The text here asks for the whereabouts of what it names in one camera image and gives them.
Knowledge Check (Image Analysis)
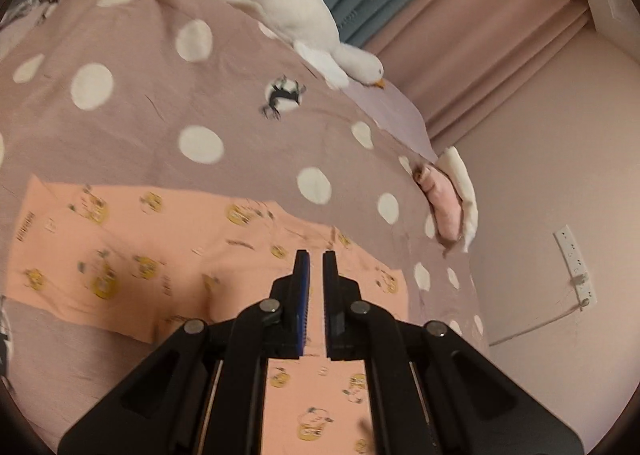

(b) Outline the peach cartoon print garment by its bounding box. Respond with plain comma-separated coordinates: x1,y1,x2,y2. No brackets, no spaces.
7,174,411,455

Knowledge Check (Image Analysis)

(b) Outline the mauve polka dot blanket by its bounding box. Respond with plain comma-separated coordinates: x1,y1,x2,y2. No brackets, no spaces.
0,0,488,455

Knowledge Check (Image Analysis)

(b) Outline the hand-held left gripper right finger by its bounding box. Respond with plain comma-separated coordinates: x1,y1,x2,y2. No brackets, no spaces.
322,250,586,455

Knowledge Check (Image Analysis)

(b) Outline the pink folded cloth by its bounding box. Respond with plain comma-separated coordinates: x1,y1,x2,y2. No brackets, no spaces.
415,164,463,242

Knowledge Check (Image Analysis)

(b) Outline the pink curtain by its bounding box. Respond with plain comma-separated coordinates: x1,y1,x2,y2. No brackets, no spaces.
260,0,591,146

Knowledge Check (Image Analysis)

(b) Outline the lavender bed sheet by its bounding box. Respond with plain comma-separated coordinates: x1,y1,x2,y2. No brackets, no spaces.
340,78,438,163

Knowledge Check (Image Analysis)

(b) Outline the white folded cloth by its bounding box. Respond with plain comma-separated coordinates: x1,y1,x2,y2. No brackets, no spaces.
435,146,479,253

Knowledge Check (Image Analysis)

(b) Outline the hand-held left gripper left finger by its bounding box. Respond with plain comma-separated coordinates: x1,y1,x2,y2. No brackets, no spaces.
57,249,312,455

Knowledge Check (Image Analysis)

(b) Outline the white cable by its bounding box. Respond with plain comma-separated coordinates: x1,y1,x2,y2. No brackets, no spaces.
487,302,591,347

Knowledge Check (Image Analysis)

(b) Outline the white power strip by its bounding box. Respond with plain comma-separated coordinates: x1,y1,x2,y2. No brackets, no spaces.
552,224,598,312

